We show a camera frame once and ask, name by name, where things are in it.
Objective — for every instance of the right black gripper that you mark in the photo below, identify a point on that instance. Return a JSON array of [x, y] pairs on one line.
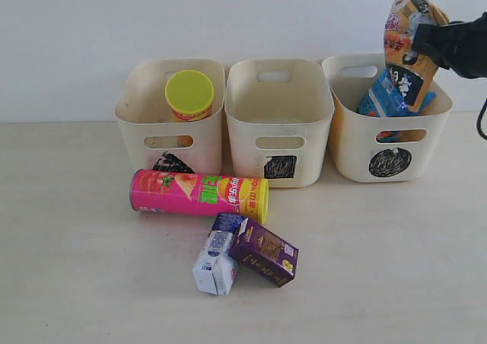
[[460, 46]]

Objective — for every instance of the orange noodle packet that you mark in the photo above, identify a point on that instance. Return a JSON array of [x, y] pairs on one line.
[[411, 72]]

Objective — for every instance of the blue noodle packet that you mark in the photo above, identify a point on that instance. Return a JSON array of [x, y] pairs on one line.
[[386, 98]]

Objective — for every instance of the yellow chip can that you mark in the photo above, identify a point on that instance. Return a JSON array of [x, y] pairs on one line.
[[189, 95]]

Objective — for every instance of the purple small carton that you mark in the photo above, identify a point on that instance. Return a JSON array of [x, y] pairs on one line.
[[265, 253]]

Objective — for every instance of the white blue milk carton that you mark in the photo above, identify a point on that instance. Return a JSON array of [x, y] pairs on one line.
[[215, 270]]

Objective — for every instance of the right cream plastic bin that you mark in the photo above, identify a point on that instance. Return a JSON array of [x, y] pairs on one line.
[[374, 150]]

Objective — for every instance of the cream plastic bin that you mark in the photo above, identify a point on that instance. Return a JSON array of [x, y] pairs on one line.
[[152, 138], [374, 150], [278, 113]]

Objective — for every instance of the middle cream plastic bin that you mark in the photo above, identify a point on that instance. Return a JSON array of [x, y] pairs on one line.
[[278, 113]]

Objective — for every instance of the pink chip can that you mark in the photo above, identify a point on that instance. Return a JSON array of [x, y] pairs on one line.
[[199, 194]]

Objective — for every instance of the left cream plastic bin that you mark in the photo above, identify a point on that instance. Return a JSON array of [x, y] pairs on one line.
[[152, 138]]

